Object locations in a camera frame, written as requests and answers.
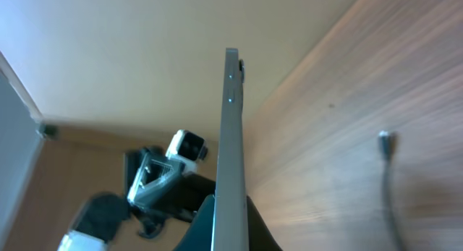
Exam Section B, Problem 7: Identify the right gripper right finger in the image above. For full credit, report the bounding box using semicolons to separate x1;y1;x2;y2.
247;196;282;251

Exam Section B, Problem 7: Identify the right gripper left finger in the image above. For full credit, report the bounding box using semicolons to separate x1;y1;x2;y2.
174;195;215;251

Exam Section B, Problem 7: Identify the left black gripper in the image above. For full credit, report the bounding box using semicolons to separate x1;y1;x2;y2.
124;147;216;239

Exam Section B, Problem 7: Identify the blue screen Galaxy smartphone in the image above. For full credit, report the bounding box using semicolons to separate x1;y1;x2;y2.
211;48;249;251

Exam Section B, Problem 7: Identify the black USB charging cable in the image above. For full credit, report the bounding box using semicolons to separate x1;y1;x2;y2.
377;129;408;251

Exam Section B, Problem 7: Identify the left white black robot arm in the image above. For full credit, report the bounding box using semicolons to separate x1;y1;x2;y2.
59;146;216;250

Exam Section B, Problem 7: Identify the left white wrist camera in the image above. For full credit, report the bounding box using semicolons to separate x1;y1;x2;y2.
127;129;208;209

